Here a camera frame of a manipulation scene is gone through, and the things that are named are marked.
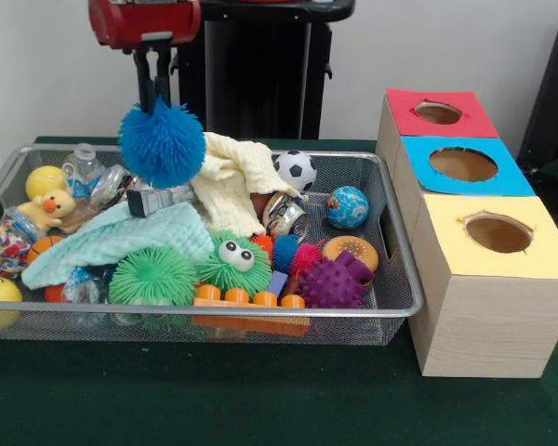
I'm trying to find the blue globe ball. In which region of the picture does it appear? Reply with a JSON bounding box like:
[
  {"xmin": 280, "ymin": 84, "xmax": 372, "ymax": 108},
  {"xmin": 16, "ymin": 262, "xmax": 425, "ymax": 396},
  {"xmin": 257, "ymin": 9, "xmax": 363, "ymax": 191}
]
[{"xmin": 325, "ymin": 185, "xmax": 370, "ymax": 231}]

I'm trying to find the dark green tablecloth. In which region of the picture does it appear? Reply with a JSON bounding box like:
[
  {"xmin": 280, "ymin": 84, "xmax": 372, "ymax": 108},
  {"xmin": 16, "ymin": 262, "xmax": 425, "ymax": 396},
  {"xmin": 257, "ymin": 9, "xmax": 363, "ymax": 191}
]
[{"xmin": 0, "ymin": 135, "xmax": 558, "ymax": 446}]

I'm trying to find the green puffer ball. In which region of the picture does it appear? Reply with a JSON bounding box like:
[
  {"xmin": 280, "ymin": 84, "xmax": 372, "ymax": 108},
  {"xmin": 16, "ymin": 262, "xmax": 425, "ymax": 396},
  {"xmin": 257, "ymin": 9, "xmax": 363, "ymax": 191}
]
[{"xmin": 108, "ymin": 245, "xmax": 200, "ymax": 308}]

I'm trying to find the orange building block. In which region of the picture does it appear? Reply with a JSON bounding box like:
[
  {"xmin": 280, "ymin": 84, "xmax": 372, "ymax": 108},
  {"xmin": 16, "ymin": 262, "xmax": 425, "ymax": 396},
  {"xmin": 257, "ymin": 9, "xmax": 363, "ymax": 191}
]
[{"xmin": 193, "ymin": 283, "xmax": 313, "ymax": 338}]

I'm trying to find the grey plastic toy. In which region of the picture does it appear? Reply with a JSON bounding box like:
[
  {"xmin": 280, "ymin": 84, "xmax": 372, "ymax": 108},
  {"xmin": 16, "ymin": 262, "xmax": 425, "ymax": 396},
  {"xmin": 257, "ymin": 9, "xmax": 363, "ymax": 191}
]
[{"xmin": 126, "ymin": 185, "xmax": 194, "ymax": 218}]

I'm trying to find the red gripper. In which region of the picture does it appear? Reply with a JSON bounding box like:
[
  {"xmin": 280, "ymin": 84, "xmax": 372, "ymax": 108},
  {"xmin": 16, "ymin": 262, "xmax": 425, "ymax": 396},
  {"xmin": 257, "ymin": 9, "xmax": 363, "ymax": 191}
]
[{"xmin": 87, "ymin": 0, "xmax": 202, "ymax": 115}]

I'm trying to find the black and white soccer ball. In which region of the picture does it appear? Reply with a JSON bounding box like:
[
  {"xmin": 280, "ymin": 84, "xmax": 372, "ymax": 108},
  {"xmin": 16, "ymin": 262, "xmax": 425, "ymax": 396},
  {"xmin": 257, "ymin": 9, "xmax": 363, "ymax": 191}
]
[{"xmin": 272, "ymin": 149, "xmax": 318, "ymax": 192}]

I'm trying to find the blue puffer ball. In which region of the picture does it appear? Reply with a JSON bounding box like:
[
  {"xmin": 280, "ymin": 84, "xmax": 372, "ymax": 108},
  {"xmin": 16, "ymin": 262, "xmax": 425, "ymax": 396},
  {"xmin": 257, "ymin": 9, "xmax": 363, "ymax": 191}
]
[{"xmin": 118, "ymin": 97, "xmax": 206, "ymax": 190}]

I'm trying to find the mint green muslin cloth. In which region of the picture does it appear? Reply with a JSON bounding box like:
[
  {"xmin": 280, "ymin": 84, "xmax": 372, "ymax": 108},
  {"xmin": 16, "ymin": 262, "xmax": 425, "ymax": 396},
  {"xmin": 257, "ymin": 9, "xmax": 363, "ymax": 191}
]
[{"xmin": 20, "ymin": 202, "xmax": 215, "ymax": 289}]

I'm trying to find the green fuzzy ball with eyes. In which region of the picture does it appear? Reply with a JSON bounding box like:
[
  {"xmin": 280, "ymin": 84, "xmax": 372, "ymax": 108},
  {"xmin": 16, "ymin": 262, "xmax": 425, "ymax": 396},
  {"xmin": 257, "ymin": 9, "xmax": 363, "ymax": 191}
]
[{"xmin": 197, "ymin": 230, "xmax": 274, "ymax": 303}]

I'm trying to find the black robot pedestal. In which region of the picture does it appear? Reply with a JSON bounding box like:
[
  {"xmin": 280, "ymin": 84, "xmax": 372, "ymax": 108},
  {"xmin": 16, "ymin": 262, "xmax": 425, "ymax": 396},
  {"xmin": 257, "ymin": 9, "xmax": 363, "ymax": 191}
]
[{"xmin": 169, "ymin": 0, "xmax": 368, "ymax": 140}]

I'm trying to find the cream muslin cloth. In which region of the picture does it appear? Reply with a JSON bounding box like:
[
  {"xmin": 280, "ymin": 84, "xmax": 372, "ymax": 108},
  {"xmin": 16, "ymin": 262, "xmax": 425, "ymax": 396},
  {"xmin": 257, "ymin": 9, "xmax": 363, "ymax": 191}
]
[{"xmin": 190, "ymin": 132, "xmax": 303, "ymax": 237}]

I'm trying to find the purple spiky ball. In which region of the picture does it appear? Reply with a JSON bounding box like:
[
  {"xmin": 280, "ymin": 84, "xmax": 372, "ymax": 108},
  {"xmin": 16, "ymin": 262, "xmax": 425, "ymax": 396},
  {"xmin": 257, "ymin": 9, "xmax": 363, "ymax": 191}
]
[{"xmin": 299, "ymin": 257, "xmax": 368, "ymax": 310}]

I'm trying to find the silver mesh bin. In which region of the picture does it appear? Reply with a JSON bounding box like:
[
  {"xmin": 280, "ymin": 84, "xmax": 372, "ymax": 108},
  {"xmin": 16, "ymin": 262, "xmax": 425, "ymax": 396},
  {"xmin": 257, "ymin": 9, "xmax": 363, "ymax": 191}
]
[{"xmin": 0, "ymin": 144, "xmax": 425, "ymax": 348}]

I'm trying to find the wooden box with three holes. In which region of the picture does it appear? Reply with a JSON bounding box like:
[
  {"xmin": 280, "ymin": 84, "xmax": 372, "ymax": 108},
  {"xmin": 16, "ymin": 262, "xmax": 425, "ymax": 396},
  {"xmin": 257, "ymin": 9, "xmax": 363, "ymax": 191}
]
[{"xmin": 375, "ymin": 86, "xmax": 558, "ymax": 380}]

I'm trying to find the yellow duck plush toy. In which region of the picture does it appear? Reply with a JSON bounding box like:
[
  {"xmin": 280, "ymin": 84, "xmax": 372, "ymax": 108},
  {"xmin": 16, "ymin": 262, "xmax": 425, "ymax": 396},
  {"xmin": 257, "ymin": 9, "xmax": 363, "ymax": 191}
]
[{"xmin": 17, "ymin": 189, "xmax": 78, "ymax": 231}]

